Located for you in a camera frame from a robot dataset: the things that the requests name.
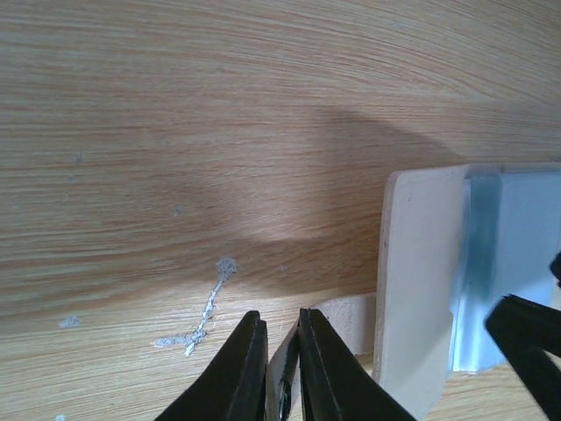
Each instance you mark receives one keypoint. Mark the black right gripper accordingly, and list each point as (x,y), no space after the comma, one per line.
(527,334)

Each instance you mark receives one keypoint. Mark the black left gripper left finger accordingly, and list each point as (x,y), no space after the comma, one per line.
(233,386)

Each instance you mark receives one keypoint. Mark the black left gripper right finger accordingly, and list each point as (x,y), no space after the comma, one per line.
(334,386)

